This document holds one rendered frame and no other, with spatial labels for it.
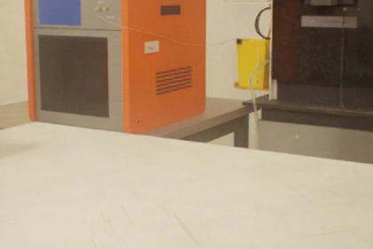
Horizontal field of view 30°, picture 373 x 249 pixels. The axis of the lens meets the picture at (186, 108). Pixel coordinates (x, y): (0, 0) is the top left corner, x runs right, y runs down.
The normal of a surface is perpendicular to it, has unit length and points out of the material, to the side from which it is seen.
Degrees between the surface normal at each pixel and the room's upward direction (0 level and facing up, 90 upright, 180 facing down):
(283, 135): 90
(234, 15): 90
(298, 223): 0
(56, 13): 90
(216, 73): 90
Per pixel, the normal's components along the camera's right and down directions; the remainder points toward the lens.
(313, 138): -0.51, 0.15
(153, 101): 0.86, 0.09
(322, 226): 0.00, -0.99
